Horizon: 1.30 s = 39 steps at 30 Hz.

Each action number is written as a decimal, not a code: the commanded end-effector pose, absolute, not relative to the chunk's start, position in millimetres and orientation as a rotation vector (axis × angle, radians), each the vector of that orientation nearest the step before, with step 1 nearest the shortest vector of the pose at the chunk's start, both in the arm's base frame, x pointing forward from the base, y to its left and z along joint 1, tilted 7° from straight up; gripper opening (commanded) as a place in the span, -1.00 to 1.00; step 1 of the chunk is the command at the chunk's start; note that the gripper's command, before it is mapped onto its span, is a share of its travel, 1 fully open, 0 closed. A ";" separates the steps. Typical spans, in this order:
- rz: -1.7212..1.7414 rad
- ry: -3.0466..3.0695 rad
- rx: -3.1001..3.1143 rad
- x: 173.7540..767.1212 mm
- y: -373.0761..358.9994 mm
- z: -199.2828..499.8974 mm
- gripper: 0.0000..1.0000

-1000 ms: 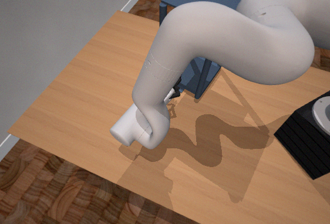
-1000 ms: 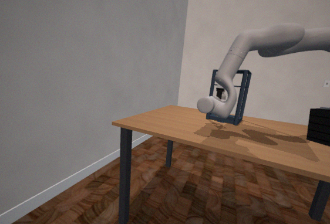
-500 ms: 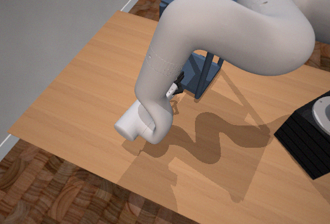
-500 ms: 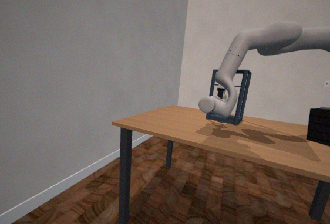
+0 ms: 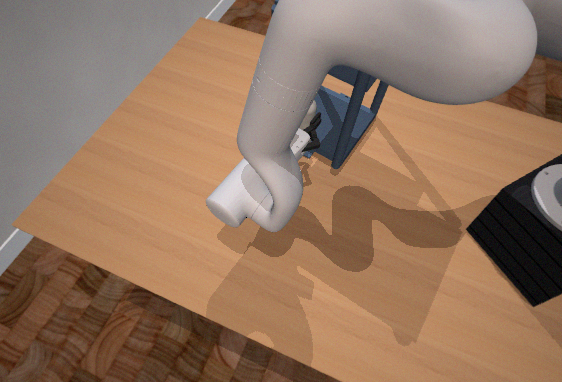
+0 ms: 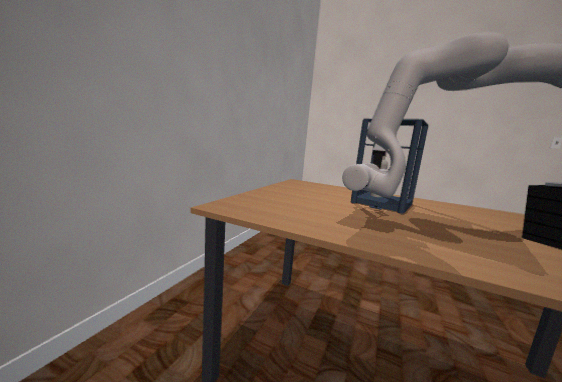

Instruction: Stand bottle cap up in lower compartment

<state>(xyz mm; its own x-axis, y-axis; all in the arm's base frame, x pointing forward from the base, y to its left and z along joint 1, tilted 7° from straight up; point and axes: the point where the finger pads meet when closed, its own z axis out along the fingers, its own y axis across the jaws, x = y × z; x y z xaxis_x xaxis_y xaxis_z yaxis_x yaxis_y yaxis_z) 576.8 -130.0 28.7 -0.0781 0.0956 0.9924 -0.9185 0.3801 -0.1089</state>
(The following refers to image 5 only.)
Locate grey stone-textured bottle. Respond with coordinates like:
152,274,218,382
299,100,317,130

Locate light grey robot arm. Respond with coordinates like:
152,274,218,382
206,0,562,232

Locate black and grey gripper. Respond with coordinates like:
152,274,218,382
290,112,322,161

